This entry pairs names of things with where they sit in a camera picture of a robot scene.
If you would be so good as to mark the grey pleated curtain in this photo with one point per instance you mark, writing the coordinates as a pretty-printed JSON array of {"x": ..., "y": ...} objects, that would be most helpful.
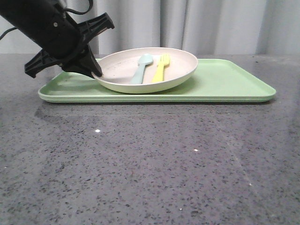
[{"x": 198, "y": 26}]

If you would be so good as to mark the yellow plastic fork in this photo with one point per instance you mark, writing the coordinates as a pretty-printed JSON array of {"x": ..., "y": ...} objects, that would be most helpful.
[{"x": 159, "y": 74}]

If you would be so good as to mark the light blue plastic spoon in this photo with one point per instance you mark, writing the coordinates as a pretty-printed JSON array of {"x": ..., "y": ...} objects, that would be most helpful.
[{"x": 144, "y": 60}]

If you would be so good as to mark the beige round plate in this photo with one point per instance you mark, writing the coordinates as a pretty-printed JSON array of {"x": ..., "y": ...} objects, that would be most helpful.
[{"x": 119, "y": 68}]

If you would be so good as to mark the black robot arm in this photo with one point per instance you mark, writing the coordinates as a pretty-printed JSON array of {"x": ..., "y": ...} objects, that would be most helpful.
[{"x": 34, "y": 18}]

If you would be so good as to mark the light green plastic tray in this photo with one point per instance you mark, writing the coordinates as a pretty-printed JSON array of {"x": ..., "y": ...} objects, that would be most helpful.
[{"x": 214, "y": 80}]

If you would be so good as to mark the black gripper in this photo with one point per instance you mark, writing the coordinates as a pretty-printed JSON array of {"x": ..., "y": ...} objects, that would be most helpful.
[{"x": 67, "y": 45}]

